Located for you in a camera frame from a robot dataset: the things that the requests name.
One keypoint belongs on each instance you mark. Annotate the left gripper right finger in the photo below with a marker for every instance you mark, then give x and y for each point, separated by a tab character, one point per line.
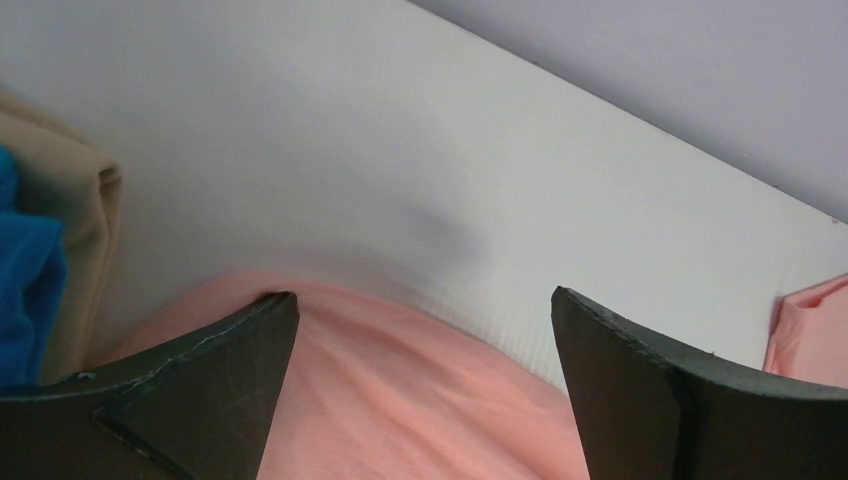
648	406

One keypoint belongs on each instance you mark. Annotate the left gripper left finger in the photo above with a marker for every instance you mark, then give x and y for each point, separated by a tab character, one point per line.
199	406

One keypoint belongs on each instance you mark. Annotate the salmon pink t shirt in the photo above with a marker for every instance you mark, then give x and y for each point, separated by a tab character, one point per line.
374	390

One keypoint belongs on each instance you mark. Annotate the folded blue t shirt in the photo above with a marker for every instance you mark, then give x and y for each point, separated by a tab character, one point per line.
33	278

